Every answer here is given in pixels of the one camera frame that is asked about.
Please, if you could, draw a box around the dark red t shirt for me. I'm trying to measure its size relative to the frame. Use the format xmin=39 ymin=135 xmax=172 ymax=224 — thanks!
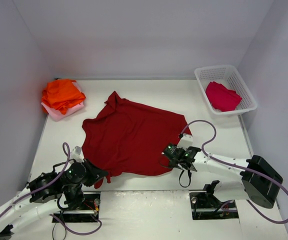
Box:
xmin=82 ymin=91 xmax=191 ymax=189

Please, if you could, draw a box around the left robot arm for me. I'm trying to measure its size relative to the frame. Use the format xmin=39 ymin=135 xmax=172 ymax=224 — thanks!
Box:
xmin=0 ymin=160 xmax=108 ymax=239

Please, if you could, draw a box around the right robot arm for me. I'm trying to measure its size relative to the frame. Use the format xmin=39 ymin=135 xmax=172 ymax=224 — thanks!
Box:
xmin=162 ymin=143 xmax=283 ymax=209

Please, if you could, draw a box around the pink folded t shirt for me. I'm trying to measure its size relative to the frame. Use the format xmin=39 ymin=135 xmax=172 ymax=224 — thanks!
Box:
xmin=41 ymin=83 xmax=84 ymax=122

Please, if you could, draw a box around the red t shirt in basket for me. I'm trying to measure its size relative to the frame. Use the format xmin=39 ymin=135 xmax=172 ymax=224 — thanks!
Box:
xmin=205 ymin=81 xmax=242 ymax=112

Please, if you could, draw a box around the white plastic basket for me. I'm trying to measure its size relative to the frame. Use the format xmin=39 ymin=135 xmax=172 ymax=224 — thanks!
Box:
xmin=194 ymin=64 xmax=258 ymax=116

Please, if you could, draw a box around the orange folded t shirt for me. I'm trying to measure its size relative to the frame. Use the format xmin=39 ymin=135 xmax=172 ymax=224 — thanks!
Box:
xmin=41 ymin=79 xmax=86 ymax=115

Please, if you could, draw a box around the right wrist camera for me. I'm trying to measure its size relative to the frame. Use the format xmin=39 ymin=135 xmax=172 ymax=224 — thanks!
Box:
xmin=177 ymin=133 xmax=194 ymax=150

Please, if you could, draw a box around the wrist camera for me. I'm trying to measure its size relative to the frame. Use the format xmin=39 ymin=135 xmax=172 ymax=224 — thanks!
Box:
xmin=70 ymin=146 xmax=84 ymax=162
xmin=177 ymin=133 xmax=194 ymax=150

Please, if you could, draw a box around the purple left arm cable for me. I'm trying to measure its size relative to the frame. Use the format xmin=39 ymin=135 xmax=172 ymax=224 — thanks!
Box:
xmin=0 ymin=141 xmax=103 ymax=236

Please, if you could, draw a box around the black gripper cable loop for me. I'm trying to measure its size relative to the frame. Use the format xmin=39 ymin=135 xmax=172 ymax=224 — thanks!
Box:
xmin=178 ymin=168 xmax=193 ymax=188

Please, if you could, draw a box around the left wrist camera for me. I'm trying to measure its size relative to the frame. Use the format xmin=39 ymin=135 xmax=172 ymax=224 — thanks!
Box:
xmin=70 ymin=146 xmax=84 ymax=162

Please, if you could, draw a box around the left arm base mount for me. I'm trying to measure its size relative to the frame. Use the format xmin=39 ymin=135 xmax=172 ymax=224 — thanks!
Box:
xmin=53 ymin=192 xmax=101 ymax=223

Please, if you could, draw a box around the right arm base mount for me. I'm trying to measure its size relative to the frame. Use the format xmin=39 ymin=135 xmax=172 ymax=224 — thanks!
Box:
xmin=189 ymin=180 xmax=239 ymax=221

